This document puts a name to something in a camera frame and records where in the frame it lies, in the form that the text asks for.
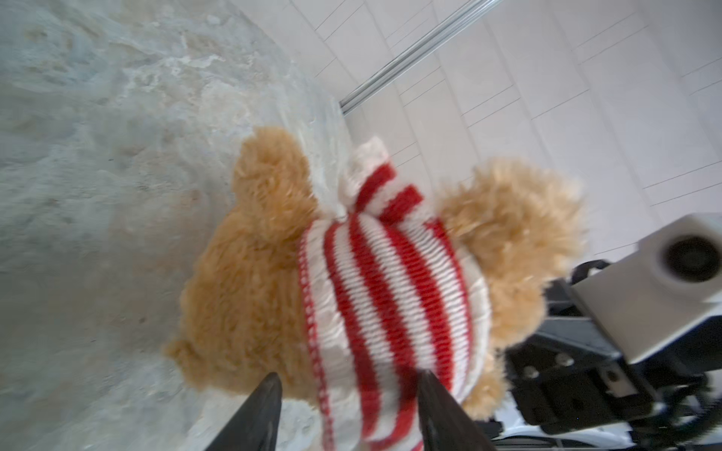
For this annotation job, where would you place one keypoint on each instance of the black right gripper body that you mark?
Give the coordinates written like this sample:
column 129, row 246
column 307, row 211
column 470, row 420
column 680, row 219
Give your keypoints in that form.
column 568, row 376

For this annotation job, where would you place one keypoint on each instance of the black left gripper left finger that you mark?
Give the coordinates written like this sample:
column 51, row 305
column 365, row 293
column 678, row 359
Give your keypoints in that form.
column 254, row 427

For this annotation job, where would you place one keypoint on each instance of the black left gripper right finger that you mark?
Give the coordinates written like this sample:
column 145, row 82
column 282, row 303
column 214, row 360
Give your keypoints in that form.
column 443, row 423

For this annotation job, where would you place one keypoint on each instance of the tan plush teddy bear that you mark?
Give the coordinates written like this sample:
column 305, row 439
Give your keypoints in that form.
column 242, row 309

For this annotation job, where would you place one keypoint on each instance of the knitted american flag sweater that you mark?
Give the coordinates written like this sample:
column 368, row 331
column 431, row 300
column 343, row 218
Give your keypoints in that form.
column 387, row 295

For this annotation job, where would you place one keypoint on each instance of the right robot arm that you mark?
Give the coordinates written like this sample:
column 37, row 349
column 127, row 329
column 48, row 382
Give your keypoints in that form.
column 510, row 430

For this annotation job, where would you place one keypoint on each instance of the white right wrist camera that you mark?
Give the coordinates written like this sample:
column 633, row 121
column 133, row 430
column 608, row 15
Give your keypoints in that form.
column 670, row 285

